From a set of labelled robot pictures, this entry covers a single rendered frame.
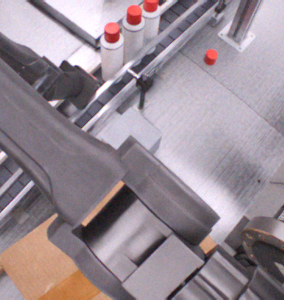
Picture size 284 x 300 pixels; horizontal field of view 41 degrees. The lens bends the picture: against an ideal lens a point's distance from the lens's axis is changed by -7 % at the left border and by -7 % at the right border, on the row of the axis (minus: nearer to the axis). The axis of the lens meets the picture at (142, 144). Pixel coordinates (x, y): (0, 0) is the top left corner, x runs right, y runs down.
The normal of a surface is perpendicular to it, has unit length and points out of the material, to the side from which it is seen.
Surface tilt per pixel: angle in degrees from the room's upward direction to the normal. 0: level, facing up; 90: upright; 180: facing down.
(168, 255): 19
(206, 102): 0
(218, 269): 31
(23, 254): 0
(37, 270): 0
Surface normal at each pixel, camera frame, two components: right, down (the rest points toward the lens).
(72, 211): 0.10, 0.13
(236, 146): 0.06, -0.34
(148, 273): -0.17, -0.11
